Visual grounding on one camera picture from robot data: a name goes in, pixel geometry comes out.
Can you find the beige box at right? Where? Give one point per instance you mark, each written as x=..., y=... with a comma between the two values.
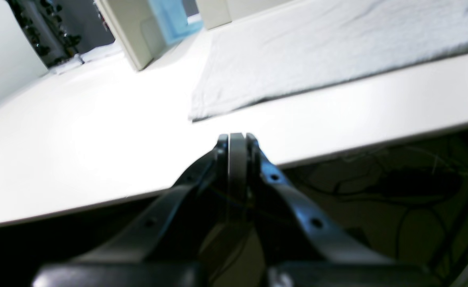
x=136, y=29

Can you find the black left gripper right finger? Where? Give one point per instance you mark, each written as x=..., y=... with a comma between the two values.
x=292, y=227

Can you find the grey T-shirt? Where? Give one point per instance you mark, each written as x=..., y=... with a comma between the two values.
x=320, y=43

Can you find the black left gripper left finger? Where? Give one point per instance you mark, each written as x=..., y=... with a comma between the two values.
x=142, y=236

